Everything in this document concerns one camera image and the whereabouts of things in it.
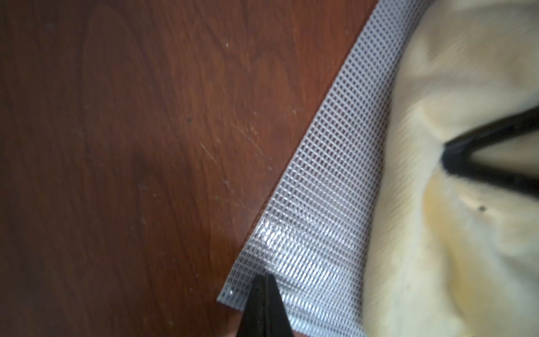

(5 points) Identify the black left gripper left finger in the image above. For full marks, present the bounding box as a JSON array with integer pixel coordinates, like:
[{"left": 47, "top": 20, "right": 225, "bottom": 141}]
[{"left": 237, "top": 275, "right": 266, "bottom": 337}]

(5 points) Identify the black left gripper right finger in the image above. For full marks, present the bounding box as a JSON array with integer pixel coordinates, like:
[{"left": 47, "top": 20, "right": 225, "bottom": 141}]
[{"left": 264, "top": 274, "right": 294, "bottom": 337}]

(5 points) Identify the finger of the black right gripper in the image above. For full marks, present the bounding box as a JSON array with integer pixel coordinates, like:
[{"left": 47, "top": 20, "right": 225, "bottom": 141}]
[{"left": 441, "top": 107, "right": 538, "bottom": 198}]

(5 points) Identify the yellow wiping cloth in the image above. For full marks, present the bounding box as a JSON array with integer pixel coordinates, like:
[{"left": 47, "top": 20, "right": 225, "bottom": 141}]
[{"left": 362, "top": 1, "right": 538, "bottom": 336}]

